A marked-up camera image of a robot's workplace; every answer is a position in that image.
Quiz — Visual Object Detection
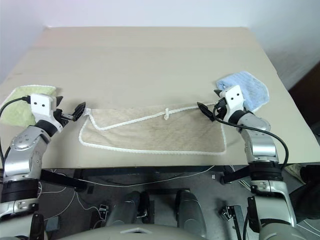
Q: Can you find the black table frame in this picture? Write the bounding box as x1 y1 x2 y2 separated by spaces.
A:
39 164 254 193

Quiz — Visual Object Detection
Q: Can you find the light blue cloth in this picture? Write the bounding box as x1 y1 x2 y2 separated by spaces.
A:
215 70 271 113

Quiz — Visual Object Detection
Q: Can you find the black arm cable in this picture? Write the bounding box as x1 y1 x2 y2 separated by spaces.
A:
213 103 290 167
0 96 32 166

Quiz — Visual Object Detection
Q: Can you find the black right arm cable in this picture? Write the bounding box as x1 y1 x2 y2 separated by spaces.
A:
213 103 290 167

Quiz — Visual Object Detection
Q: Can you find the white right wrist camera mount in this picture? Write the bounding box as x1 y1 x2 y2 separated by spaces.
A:
219 84 248 116

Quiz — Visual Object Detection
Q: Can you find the silver metal clasp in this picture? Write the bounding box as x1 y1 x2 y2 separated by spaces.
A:
97 203 109 219
218 205 236 222

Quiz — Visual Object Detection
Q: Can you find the dark grey rounded robot leg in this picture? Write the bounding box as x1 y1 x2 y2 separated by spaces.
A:
174 189 209 239
106 190 151 226

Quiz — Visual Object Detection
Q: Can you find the beige towel with white trim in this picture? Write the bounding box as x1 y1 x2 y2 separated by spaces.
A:
78 100 228 157

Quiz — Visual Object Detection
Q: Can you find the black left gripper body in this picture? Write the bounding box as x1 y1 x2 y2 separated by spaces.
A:
53 108 76 127

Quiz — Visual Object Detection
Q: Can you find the green cloth under table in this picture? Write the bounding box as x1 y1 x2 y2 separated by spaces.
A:
284 163 305 185

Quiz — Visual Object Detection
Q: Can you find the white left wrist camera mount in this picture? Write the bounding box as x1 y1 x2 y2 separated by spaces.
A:
29 93 63 133

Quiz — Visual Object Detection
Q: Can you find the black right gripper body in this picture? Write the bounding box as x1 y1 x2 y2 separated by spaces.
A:
213 98 230 119

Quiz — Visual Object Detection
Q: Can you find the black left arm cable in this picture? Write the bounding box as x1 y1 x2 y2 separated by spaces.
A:
0 96 32 166

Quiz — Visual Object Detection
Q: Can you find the thin white floor cable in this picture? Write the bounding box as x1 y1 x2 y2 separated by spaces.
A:
37 164 216 213

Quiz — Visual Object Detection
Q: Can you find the yellow-green cloth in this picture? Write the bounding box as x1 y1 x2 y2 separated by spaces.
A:
0 85 57 126

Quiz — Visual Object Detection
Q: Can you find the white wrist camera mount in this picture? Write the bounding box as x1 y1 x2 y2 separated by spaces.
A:
29 93 63 133
219 84 248 116

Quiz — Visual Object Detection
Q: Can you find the grey robot torso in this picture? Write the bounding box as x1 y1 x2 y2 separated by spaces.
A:
44 219 208 240

